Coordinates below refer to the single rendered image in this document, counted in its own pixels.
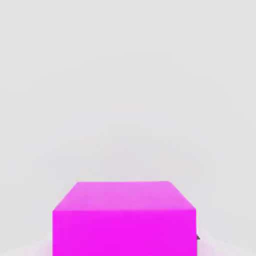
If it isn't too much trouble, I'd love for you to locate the small magenta cube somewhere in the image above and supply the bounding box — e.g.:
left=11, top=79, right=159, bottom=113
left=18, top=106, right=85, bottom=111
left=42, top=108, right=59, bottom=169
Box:
left=52, top=180, right=197, bottom=256

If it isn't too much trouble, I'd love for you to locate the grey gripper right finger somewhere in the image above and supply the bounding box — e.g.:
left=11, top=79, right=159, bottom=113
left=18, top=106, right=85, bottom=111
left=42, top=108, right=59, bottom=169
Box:
left=195, top=218, right=226, bottom=256

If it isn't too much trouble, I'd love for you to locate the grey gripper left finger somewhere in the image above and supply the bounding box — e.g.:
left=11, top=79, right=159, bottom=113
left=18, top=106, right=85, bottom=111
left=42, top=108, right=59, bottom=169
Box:
left=21, top=232, right=53, bottom=256

